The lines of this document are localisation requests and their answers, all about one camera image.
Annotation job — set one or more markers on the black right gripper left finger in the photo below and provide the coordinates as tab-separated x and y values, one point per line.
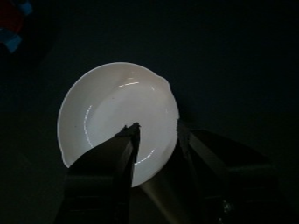
102	172

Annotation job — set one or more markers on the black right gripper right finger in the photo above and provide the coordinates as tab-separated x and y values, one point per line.
234	175

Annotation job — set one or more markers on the white plate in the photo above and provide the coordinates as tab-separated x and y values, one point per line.
116	110

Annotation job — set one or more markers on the red and blue toy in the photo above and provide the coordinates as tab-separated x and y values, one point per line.
12	23

